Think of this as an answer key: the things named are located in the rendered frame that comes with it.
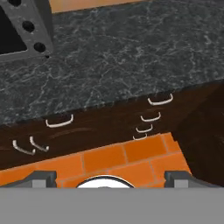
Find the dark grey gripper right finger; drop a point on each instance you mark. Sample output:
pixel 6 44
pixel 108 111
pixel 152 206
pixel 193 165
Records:
pixel 176 179

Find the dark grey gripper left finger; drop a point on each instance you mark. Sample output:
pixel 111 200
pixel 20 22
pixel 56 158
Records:
pixel 43 179

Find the dark wood cupboard side panel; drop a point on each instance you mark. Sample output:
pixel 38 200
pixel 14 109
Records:
pixel 204 137

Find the white round disc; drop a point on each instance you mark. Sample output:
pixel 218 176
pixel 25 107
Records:
pixel 105 182

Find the dark wood cupboard run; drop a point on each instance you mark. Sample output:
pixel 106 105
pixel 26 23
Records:
pixel 102 128

